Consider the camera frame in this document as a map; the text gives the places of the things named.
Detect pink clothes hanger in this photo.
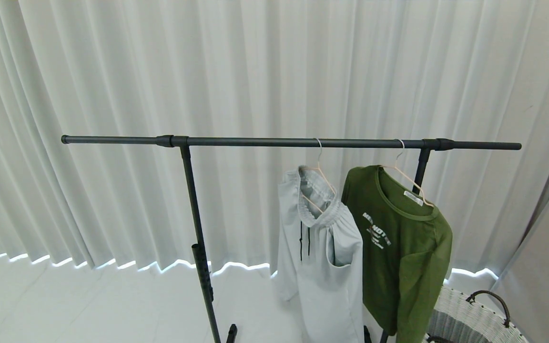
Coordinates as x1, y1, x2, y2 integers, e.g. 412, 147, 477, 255
382, 139, 435, 208
300, 138, 338, 215

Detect pale grey shorts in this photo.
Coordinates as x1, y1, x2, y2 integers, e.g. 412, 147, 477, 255
271, 166, 365, 343

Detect green garment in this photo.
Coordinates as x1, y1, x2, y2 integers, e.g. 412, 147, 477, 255
341, 165, 454, 343

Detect black clothes rack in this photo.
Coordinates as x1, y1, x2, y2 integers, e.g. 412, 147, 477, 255
61, 135, 522, 343

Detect white laundry basket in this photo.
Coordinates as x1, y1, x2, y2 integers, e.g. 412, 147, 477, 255
422, 285, 529, 343

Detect white curtain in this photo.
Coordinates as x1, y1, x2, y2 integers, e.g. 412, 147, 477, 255
0, 0, 549, 282

